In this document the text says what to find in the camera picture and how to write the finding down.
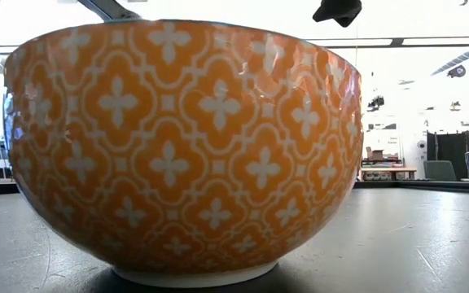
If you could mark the orange bowl light-blue inside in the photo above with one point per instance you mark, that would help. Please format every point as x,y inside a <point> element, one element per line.
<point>177,154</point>

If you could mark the black ceiling-mounted device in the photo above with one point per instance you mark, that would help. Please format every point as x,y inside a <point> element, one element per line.
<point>376,101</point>
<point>457,71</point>

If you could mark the cardboard box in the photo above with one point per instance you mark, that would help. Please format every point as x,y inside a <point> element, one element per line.
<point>377,154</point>

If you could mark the wooden background table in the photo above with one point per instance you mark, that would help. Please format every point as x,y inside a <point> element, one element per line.
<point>389,169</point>

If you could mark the black curtain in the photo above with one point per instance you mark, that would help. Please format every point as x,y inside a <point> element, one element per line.
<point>448,146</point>

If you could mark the grey-green chair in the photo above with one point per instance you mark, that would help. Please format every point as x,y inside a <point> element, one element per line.
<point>440,171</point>

